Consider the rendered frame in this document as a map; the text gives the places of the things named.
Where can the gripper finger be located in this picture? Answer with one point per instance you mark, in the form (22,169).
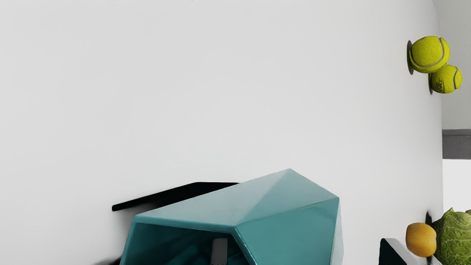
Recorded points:
(219,252)

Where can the teal faceted mug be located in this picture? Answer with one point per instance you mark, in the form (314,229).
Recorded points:
(287,221)

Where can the orange yellow round fruit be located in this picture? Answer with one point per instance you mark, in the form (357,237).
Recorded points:
(420,239)

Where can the green cabbage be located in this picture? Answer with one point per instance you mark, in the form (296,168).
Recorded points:
(454,237)

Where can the yellow tennis ball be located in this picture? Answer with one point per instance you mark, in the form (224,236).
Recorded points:
(428,53)
(447,80)

